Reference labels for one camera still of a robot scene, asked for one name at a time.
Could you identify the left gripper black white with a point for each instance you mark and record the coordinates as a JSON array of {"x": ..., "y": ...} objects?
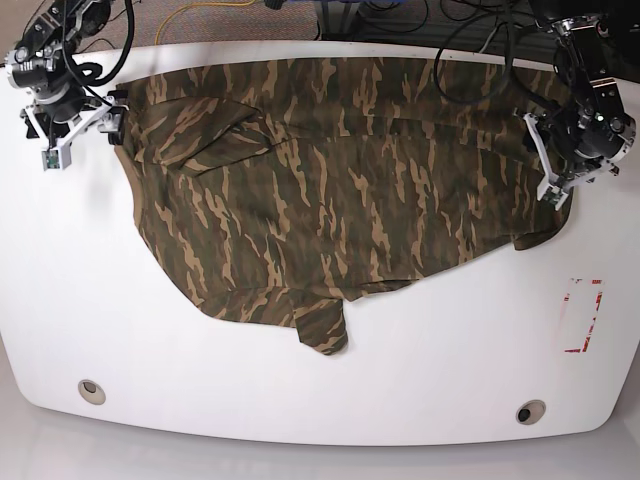
[{"x": 574, "y": 155}]

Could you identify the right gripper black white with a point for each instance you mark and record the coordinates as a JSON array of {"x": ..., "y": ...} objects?
[{"x": 54, "y": 126}]

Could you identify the camouflage t-shirt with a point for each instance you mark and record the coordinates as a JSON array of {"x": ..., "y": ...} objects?
[{"x": 273, "y": 192}]

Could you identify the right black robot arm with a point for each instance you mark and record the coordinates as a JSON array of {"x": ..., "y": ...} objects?
[{"x": 64, "y": 97}]

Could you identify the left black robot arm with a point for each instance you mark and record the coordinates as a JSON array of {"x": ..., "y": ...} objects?
[{"x": 582, "y": 30}]

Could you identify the red tape rectangle marking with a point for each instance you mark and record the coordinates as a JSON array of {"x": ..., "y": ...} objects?
[{"x": 580, "y": 309}]

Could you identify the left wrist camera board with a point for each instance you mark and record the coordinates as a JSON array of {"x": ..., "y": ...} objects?
[{"x": 552, "y": 194}]

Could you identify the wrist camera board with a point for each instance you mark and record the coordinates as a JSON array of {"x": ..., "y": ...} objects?
[
  {"x": 55, "y": 159},
  {"x": 552, "y": 194}
]

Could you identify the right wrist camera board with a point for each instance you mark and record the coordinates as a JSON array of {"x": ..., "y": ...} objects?
[{"x": 55, "y": 159}]

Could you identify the right table cable grommet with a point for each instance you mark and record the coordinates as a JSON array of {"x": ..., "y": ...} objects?
[{"x": 531, "y": 412}]

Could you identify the table cable grommet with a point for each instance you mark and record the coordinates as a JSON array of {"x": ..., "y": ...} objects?
[
  {"x": 531, "y": 412},
  {"x": 91, "y": 392}
]

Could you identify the left table cable grommet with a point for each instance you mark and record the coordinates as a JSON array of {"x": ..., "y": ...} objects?
[{"x": 91, "y": 392}]

